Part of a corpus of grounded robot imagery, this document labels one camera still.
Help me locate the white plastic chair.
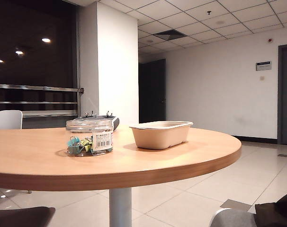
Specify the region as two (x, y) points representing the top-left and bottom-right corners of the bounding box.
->
(0, 110), (23, 130)

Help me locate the white grey remote controller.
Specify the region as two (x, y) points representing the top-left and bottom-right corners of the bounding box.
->
(73, 110), (120, 132)

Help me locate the steel railing thin bar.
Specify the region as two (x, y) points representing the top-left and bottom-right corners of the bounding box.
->
(0, 101), (78, 105)

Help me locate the steel railing flat bar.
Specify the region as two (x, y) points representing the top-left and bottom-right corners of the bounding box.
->
(22, 109), (78, 118)

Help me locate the black wall baseboard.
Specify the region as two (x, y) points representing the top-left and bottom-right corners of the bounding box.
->
(231, 135), (278, 145)

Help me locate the dark ceiling air vent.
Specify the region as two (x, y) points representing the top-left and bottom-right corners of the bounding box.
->
(152, 29), (187, 41)

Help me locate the dark brown cushion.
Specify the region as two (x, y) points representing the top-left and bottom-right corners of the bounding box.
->
(254, 192), (287, 227)

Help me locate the clear plastic jar with label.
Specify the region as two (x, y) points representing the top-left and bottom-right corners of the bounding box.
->
(65, 119), (114, 157)

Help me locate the steel railing thick bar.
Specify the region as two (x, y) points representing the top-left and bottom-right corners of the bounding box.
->
(0, 83), (85, 94)

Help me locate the white table pedestal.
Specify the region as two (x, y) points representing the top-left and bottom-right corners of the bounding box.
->
(109, 187), (133, 227)

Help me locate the grey chair back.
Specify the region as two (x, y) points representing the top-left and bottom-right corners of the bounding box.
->
(209, 208), (257, 227)

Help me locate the grey floor cover plate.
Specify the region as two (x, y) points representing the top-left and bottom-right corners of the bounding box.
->
(221, 199), (252, 212)

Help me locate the beige rectangular pulp container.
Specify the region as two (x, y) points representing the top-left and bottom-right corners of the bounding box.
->
(129, 121), (194, 150)

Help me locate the dark brown seat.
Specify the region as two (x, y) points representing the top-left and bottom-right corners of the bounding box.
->
(0, 206), (56, 227)

